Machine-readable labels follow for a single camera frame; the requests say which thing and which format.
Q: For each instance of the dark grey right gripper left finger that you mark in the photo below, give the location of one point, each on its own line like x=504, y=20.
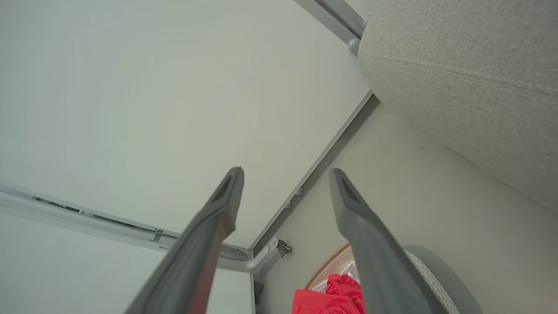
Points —
x=196, y=253

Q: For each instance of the white laundry basket brown rim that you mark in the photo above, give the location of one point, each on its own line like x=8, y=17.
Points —
x=338, y=264

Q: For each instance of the light grey fabric sofa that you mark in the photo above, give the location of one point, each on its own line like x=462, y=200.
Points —
x=471, y=65

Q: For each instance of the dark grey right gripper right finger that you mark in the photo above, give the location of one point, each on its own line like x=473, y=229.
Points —
x=379, y=261

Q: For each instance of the grey metal frame post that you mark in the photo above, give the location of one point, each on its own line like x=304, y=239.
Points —
x=335, y=19

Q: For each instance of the dark grey baseboard strip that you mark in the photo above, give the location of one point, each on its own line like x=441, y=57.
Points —
x=318, y=170

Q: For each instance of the red garment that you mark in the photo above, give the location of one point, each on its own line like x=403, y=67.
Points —
x=331, y=301

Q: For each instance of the grey metal frame rail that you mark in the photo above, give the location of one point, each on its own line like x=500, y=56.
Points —
x=109, y=229

